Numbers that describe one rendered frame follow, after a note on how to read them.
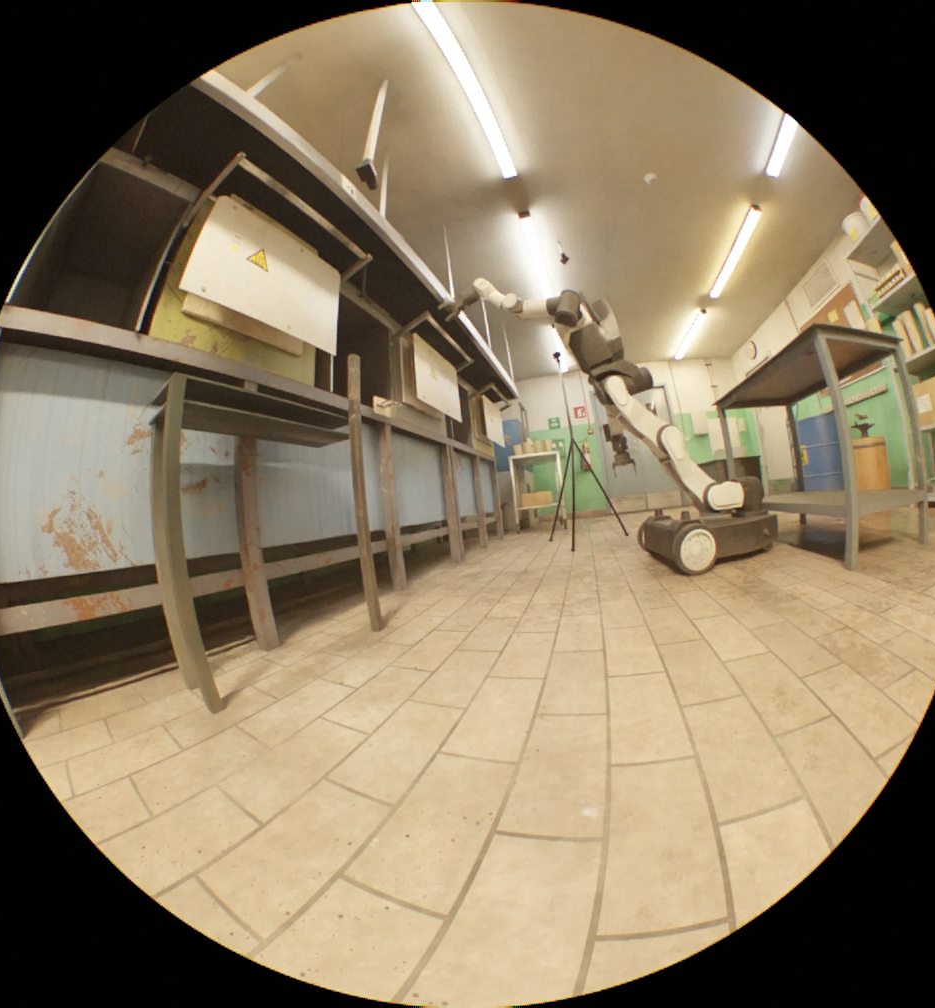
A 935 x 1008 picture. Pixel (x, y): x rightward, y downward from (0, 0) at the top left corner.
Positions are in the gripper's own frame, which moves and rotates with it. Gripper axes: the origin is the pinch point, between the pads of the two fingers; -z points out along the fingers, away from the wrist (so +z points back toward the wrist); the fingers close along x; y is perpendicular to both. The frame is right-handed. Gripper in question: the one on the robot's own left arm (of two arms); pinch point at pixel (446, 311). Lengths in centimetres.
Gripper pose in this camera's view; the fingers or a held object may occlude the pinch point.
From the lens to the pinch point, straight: 186.0
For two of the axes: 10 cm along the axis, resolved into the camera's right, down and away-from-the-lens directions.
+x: -4.3, -8.9, 1.4
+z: 8.3, -4.5, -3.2
